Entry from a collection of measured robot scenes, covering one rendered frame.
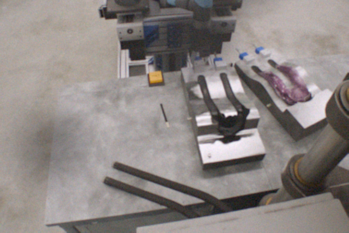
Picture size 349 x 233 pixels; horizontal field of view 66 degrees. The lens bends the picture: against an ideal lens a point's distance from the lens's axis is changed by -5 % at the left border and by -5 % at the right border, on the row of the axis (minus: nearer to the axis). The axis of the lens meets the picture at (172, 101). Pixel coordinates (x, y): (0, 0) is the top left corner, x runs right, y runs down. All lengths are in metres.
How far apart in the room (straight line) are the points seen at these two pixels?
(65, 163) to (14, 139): 1.28
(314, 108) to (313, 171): 0.74
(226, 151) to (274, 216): 0.76
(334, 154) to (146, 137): 0.86
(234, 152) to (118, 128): 0.52
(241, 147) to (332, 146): 0.67
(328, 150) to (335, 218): 0.15
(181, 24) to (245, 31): 1.62
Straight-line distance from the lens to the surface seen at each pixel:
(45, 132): 2.44
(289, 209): 0.44
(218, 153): 1.16
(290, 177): 0.68
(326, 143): 0.57
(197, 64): 1.35
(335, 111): 0.49
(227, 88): 1.34
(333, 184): 0.72
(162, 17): 1.63
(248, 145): 1.20
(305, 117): 1.30
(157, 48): 1.76
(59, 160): 1.29
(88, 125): 1.34
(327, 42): 3.40
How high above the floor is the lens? 1.86
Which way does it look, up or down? 51 degrees down
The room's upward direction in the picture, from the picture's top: straight up
